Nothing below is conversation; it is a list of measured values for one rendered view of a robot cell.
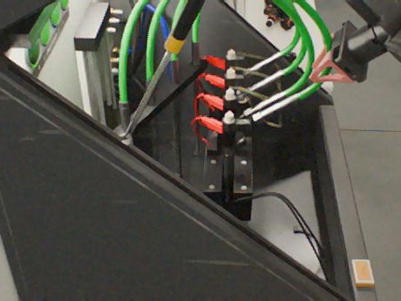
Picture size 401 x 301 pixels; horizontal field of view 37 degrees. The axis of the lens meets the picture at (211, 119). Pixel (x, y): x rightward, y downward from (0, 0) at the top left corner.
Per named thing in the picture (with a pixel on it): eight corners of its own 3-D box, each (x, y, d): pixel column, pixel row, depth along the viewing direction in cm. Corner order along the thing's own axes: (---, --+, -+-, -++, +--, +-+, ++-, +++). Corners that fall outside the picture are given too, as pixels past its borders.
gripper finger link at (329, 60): (296, 77, 105) (338, 53, 98) (302, 50, 109) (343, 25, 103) (322, 99, 107) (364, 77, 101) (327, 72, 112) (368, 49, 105)
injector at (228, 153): (244, 204, 125) (248, 124, 113) (221, 203, 125) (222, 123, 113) (244, 195, 127) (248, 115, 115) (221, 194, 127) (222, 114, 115)
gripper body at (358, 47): (331, 62, 98) (368, 41, 93) (339, 24, 105) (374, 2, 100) (357, 85, 101) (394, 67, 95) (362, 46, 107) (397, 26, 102)
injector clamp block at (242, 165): (250, 245, 127) (252, 192, 118) (203, 243, 127) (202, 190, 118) (248, 144, 154) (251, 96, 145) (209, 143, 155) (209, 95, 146)
